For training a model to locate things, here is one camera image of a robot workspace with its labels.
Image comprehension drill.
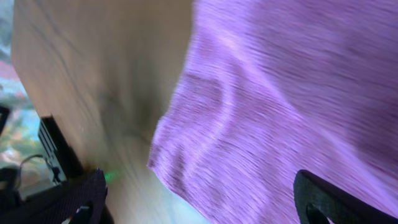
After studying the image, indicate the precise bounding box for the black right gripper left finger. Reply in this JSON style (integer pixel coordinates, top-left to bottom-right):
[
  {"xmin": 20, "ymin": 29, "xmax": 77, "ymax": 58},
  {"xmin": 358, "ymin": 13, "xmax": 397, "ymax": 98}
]
[{"xmin": 1, "ymin": 169, "xmax": 114, "ymax": 224}]

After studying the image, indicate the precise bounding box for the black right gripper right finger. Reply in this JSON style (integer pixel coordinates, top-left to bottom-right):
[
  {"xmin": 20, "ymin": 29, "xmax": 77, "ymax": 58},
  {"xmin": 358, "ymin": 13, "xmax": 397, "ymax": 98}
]
[{"xmin": 294, "ymin": 170, "xmax": 397, "ymax": 224}]

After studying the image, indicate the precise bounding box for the purple microfiber cloth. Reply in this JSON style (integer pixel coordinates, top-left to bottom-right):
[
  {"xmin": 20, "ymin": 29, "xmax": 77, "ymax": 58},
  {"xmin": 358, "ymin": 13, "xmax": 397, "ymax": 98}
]
[{"xmin": 148, "ymin": 0, "xmax": 397, "ymax": 223}]

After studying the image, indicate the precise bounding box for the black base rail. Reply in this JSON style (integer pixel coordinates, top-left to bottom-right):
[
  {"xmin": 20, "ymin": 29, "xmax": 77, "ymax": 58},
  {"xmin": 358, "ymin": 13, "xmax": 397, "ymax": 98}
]
[{"xmin": 38, "ymin": 116, "xmax": 83, "ymax": 184}]

